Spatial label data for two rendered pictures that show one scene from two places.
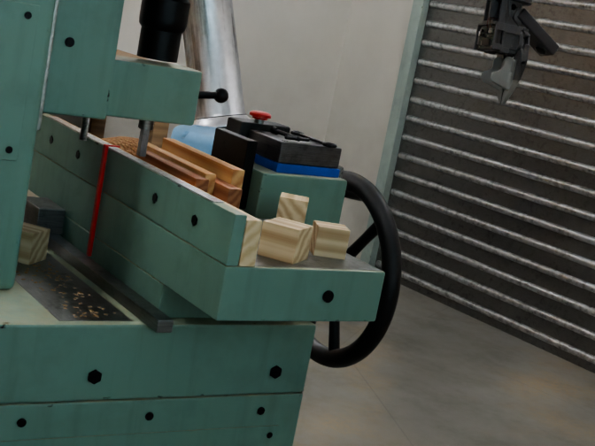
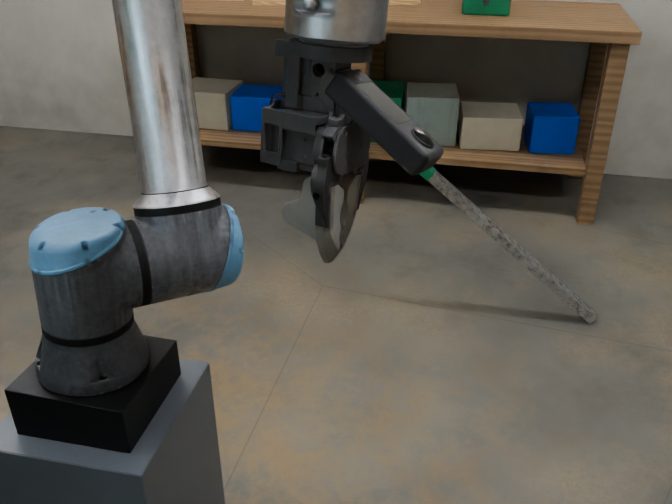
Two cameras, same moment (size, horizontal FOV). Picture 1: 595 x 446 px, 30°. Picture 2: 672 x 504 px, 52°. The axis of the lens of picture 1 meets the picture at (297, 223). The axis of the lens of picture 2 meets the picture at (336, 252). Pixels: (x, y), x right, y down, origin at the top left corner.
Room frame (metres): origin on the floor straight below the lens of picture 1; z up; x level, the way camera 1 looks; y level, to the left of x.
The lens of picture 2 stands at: (1.85, -0.82, 1.41)
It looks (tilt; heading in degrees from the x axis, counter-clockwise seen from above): 29 degrees down; 51
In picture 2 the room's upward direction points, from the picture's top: straight up
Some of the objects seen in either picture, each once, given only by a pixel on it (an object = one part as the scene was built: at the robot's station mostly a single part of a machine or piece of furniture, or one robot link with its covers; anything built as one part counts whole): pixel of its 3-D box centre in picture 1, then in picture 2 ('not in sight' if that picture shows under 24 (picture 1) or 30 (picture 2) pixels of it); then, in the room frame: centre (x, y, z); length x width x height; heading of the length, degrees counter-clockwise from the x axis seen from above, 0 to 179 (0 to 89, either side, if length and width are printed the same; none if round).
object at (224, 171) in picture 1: (197, 178); not in sight; (1.42, 0.14, 0.93); 0.20 x 0.02 x 0.07; 35
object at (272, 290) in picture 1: (212, 226); not in sight; (1.44, 0.11, 0.87); 0.61 x 0.30 x 0.06; 35
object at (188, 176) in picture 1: (167, 183); not in sight; (1.37, 0.17, 0.93); 0.17 x 0.02 x 0.05; 35
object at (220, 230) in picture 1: (119, 175); not in sight; (1.36, 0.23, 0.93); 0.60 x 0.02 x 0.06; 35
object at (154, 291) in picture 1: (166, 255); not in sight; (1.43, 0.16, 0.82); 0.40 x 0.21 x 0.04; 35
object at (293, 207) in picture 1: (291, 214); not in sight; (1.34, 0.01, 0.92); 0.04 x 0.04 x 0.04; 89
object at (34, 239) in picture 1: (24, 242); not in sight; (1.35, 0.33, 0.82); 0.04 x 0.04 x 0.04; 76
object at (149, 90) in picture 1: (135, 94); not in sight; (1.39, 0.23, 1.03); 0.14 x 0.07 x 0.09; 125
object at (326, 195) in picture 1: (273, 196); not in sight; (1.49, 0.04, 0.91); 0.15 x 0.14 x 0.09; 35
